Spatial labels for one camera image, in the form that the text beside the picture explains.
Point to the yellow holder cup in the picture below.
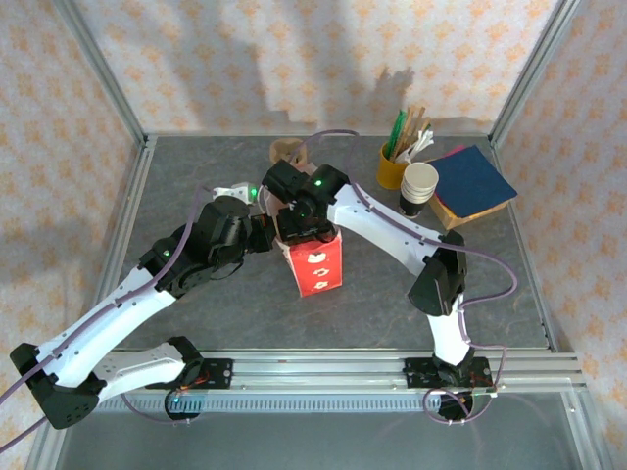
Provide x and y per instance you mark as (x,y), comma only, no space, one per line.
(389,173)

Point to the aluminium table side rail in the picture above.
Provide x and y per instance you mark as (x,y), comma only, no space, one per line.
(520,235)
(132,196)

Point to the stack of paper cups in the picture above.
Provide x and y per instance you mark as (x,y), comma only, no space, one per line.
(419,183)

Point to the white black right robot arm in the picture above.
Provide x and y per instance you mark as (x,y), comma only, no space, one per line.
(392,230)

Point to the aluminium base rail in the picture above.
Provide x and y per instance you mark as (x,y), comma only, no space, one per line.
(313,372)

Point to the aluminium frame post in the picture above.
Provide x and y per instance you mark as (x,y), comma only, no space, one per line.
(533,68)
(100,68)

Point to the stack of pulp cup carriers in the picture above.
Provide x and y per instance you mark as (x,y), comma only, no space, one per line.
(281,149)

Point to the white wrapped straw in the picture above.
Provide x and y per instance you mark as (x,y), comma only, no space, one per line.
(421,139)
(416,151)

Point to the blue napkin stack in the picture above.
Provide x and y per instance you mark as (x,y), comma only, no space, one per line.
(475,181)

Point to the pink napkin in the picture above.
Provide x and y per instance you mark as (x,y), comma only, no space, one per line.
(459,149)

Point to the wooden stirrer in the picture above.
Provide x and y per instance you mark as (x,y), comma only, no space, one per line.
(425,125)
(407,122)
(416,125)

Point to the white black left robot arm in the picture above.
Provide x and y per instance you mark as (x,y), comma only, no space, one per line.
(108,318)

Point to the tan napkin stack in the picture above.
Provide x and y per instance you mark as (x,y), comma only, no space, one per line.
(460,220)

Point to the red white paper bag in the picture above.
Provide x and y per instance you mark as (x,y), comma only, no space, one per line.
(318,274)

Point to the green straw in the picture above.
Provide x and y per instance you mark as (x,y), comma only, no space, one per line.
(397,134)

